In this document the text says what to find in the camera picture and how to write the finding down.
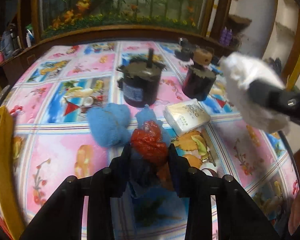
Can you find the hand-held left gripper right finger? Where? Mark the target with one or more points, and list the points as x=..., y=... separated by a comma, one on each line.
x=173, y=172

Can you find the aquarium with artificial plants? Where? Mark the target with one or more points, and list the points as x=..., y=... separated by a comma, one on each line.
x=127, y=2

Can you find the white gold tissue packet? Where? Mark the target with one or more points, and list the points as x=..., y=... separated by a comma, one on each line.
x=187, y=117

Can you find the fruit print tablecloth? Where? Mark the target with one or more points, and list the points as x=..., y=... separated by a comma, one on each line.
x=65, y=155

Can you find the white cloth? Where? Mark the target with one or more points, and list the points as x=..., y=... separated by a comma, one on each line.
x=242, y=80

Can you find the white squeeze bottle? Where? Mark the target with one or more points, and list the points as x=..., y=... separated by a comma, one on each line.
x=28, y=40

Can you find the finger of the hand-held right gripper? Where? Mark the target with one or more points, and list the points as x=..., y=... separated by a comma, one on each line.
x=267, y=93

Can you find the red plastic bag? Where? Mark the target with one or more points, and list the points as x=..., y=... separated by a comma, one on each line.
x=147, y=142

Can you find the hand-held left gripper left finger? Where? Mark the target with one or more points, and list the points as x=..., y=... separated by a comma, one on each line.
x=123, y=170

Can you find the yellow cardboard box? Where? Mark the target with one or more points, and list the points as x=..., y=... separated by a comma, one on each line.
x=5, y=135

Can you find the black motor with wooden pulley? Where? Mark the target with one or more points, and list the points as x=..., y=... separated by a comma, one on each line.
x=197, y=85

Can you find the black motor with blue label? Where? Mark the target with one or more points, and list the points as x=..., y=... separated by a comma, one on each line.
x=140, y=87

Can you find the purple bottle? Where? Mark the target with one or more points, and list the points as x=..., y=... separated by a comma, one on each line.
x=223, y=37
x=230, y=37

